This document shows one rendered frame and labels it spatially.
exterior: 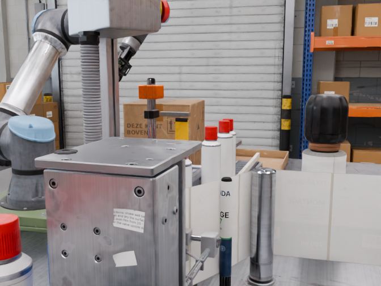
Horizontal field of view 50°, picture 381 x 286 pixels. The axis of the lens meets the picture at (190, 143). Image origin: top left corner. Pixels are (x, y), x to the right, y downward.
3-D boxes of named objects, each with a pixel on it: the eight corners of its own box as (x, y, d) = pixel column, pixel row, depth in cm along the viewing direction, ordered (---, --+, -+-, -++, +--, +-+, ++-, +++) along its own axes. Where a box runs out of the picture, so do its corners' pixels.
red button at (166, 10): (157, -3, 69) (172, -1, 70) (146, 0, 72) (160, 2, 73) (158, 20, 69) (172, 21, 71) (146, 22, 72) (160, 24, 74)
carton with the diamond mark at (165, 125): (190, 182, 142) (190, 104, 137) (124, 179, 146) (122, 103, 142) (204, 164, 171) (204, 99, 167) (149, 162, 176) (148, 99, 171)
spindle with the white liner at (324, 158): (343, 249, 79) (353, 95, 74) (296, 244, 82) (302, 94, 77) (341, 233, 88) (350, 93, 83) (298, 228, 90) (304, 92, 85)
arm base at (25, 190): (42, 210, 106) (41, 173, 104) (-6, 205, 110) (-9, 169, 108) (74, 194, 120) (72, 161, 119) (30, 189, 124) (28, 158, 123)
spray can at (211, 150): (217, 206, 106) (218, 127, 102) (198, 204, 107) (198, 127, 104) (222, 201, 110) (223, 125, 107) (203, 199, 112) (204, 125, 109)
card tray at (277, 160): (282, 173, 162) (282, 164, 162) (218, 169, 170) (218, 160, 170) (288, 159, 190) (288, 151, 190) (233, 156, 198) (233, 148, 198)
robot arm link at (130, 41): (122, 35, 175) (136, 47, 180) (117, 43, 175) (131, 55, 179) (131, 34, 170) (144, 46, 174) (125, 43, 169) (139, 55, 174)
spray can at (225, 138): (229, 191, 120) (231, 121, 116) (212, 189, 121) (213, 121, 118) (233, 186, 124) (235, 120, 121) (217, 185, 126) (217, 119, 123)
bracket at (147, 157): (152, 177, 31) (152, 164, 31) (32, 167, 35) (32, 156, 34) (202, 148, 44) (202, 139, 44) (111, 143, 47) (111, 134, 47)
